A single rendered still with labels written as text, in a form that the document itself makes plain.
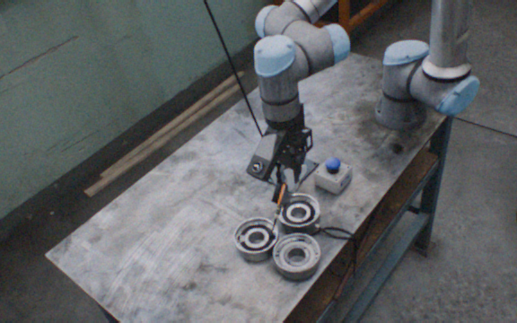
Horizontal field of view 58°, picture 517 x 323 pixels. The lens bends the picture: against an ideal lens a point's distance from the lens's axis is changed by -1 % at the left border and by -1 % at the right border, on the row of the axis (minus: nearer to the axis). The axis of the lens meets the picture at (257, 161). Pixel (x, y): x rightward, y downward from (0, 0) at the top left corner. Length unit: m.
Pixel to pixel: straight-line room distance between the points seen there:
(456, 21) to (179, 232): 0.81
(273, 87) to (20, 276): 1.85
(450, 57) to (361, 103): 0.40
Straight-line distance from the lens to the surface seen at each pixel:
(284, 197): 1.06
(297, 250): 1.10
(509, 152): 2.68
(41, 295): 2.35
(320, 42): 0.91
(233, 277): 1.10
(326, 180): 1.22
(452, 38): 1.19
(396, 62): 1.33
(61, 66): 2.50
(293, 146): 0.97
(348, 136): 1.40
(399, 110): 1.40
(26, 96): 2.45
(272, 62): 0.85
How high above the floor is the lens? 1.69
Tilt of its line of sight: 42 degrees down
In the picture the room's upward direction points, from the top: 10 degrees counter-clockwise
